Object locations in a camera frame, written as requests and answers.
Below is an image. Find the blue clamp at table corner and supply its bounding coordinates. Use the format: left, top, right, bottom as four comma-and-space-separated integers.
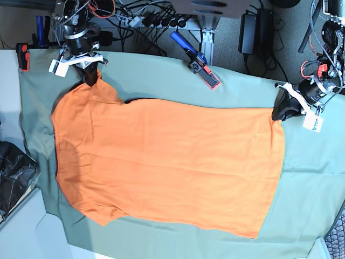
15, 15, 61, 72

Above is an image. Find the green table cloth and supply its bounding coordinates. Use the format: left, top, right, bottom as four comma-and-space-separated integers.
19, 50, 344, 258

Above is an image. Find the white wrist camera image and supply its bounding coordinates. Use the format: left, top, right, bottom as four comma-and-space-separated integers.
302, 112, 323, 133
49, 59, 69, 78

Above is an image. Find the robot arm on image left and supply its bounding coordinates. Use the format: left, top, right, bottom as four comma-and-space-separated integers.
49, 1, 107, 86

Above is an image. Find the aluminium frame post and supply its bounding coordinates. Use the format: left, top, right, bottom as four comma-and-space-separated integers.
190, 15, 220, 65

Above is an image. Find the black plastic bag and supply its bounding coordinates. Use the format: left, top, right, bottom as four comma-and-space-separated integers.
1, 141, 37, 221

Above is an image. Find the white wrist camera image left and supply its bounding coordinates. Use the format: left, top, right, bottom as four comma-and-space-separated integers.
49, 59, 69, 78

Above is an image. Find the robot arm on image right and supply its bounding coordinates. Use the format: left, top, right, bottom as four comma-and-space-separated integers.
272, 1, 344, 121

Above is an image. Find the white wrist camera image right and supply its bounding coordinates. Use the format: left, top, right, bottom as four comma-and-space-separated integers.
302, 112, 323, 133

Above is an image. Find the black power adapter pair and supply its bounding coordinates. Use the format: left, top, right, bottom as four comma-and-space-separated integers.
238, 8, 275, 56

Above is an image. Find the black power brick left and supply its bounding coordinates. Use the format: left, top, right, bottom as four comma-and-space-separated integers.
92, 31, 113, 46

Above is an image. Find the blue clamp on table centre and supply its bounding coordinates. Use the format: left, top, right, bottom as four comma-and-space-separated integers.
170, 31, 220, 90

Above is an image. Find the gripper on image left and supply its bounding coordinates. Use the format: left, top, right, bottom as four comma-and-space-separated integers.
60, 41, 108, 86

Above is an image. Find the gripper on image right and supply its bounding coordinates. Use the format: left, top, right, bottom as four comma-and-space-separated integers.
272, 78, 334, 121

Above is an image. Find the orange T-shirt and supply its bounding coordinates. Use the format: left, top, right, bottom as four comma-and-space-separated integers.
51, 78, 285, 238

